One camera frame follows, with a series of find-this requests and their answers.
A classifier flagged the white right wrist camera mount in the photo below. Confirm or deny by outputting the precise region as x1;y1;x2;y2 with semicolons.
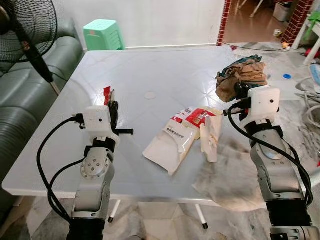
239;86;281;130

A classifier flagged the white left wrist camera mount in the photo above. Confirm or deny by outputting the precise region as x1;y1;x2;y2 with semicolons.
82;105;121;146

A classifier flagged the brown paper bag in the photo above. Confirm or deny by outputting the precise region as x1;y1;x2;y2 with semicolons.
215;55;268;103

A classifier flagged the grey bucket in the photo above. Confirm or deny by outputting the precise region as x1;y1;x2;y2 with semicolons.
274;0;293;22

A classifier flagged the white paper bag red label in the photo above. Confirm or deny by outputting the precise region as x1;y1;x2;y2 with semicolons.
142;106;217;176

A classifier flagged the white plastic chair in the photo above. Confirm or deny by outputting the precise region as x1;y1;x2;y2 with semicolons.
292;10;320;66

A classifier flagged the red printed brown cardboard piece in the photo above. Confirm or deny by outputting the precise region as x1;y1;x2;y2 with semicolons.
103;86;115;106

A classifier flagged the green leather sofa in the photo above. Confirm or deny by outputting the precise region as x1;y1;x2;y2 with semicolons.
0;17;85;221

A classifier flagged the red brick pillar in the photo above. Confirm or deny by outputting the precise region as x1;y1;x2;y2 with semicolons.
280;0;313;45

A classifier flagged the black standing fan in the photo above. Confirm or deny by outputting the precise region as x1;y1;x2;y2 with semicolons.
0;0;62;96

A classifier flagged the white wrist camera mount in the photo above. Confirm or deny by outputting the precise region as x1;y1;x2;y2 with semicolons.
82;105;121;146
239;86;281;130

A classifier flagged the white table leg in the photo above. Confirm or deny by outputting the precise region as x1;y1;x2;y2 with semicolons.
195;204;209;230
108;200;122;223

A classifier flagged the long black left arm cable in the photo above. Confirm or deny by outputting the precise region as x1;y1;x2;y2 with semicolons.
36;114;87;223

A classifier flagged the red tiled door post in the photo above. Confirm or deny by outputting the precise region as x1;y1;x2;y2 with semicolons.
216;0;233;47

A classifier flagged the short black left arm cable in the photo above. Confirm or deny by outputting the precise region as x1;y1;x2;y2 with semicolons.
47;158;87;223

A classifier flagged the green plastic stool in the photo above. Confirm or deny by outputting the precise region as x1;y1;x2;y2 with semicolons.
82;19;125;51

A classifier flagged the white coiled hose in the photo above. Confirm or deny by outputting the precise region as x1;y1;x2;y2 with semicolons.
295;75;320;132

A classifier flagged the blue white package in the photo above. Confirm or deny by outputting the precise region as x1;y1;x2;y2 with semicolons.
309;64;320;87

